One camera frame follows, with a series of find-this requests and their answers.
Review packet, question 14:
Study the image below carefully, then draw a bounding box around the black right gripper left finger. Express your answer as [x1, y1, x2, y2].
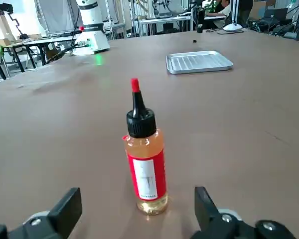
[0, 187, 83, 239]

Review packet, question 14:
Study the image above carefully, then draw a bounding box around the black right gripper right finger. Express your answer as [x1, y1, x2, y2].
[190, 185, 297, 239]

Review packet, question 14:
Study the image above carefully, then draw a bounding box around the oil bottle with red label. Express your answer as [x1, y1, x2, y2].
[122, 78, 169, 216]

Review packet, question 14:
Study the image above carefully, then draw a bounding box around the ribbed silver metal tray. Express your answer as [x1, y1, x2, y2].
[165, 50, 234, 75]

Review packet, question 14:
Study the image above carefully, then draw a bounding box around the green plant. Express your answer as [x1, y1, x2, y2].
[205, 0, 218, 11]

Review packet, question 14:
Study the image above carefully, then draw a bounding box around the seated person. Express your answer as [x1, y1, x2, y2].
[213, 0, 232, 16]

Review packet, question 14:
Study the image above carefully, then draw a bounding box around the white dome-shaped device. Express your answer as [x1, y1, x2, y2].
[223, 23, 244, 32]

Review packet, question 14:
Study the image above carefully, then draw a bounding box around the standing person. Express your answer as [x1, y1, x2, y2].
[236, 0, 254, 27]

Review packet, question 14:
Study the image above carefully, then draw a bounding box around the cardboard box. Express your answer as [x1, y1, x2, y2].
[249, 0, 276, 19]

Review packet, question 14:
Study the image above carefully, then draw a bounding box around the black laptop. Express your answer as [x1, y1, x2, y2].
[263, 7, 289, 22]

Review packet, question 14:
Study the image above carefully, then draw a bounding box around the white workbench with black legs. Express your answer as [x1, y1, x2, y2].
[0, 34, 78, 80]

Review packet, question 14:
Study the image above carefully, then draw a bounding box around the black jointed stand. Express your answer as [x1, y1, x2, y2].
[0, 2, 28, 38]

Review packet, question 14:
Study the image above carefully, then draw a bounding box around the thin brown looped cable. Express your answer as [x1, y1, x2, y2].
[205, 27, 245, 35]

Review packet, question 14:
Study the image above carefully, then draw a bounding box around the aluminium frame upright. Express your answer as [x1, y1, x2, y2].
[230, 0, 240, 25]

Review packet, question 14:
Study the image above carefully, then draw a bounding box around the tangle of cables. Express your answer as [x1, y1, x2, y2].
[249, 18, 299, 44]

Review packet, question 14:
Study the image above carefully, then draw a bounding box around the black left base cable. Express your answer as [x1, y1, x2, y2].
[43, 42, 88, 66]

